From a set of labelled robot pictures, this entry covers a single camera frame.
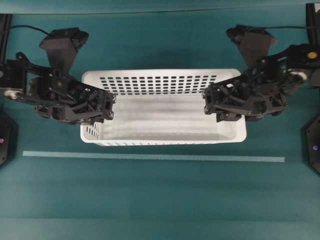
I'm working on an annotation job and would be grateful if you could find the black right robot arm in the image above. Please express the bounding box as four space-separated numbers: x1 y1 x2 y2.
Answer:
202 44 320 122

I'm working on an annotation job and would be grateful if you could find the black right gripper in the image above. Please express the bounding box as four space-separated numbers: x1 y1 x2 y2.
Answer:
202 74 288 123

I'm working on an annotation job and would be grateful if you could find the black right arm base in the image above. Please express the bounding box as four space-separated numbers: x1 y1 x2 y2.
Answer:
300 114 320 177

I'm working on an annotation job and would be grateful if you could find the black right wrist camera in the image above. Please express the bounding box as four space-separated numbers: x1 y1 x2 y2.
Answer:
226 24 278 68

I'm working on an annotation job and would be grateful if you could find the black camera cable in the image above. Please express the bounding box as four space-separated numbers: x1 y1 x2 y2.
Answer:
9 24 52 37
262 24 320 31

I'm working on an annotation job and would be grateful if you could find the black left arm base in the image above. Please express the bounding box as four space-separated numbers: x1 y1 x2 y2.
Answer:
0 111 19 169

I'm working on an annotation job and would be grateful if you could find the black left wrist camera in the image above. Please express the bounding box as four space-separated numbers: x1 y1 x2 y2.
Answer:
39 27 89 74

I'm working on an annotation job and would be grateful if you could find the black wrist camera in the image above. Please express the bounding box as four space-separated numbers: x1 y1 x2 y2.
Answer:
226 24 278 68
39 27 89 74

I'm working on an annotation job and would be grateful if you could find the black right camera cable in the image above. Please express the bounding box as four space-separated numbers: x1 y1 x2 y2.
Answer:
262 24 320 31

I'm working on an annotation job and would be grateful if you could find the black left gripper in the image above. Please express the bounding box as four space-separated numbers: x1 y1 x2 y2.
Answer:
32 77 116 126

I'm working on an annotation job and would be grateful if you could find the light teal tape strip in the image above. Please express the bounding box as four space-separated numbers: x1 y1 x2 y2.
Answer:
22 150 285 163

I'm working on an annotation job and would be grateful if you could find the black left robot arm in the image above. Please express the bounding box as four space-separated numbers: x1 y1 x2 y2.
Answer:
0 52 116 126

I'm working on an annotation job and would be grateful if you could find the black left camera cable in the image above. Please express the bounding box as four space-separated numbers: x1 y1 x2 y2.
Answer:
9 24 52 37

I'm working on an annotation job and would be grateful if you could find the white plastic perforated basket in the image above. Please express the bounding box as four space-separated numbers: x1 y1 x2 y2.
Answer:
80 68 247 147

